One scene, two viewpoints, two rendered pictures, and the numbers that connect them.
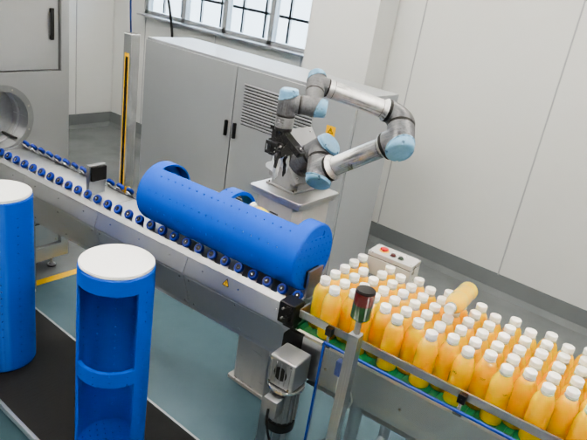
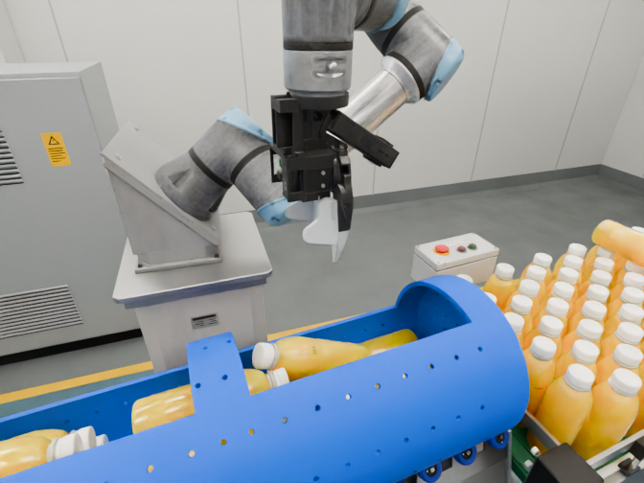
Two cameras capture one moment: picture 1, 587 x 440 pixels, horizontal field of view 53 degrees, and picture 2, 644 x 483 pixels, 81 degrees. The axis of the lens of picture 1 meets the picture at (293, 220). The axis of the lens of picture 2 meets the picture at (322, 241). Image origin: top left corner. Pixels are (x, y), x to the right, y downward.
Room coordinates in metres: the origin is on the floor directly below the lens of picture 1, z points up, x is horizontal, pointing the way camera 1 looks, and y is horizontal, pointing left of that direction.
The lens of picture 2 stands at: (2.05, 0.46, 1.61)
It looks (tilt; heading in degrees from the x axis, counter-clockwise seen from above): 30 degrees down; 306
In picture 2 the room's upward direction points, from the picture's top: straight up
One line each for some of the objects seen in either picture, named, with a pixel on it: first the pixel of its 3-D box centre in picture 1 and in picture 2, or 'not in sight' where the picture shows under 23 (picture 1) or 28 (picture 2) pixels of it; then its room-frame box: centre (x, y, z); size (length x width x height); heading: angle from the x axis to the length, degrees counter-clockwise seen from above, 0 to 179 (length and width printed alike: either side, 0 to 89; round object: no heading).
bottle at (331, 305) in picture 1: (329, 313); (603, 418); (1.89, -0.19, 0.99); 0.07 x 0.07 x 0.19
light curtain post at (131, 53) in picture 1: (125, 185); not in sight; (3.18, 0.99, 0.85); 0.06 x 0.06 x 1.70; 59
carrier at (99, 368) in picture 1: (113, 359); not in sight; (1.96, 0.62, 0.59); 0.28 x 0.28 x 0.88
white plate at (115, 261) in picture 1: (117, 261); not in sight; (1.96, 0.62, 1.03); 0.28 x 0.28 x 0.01
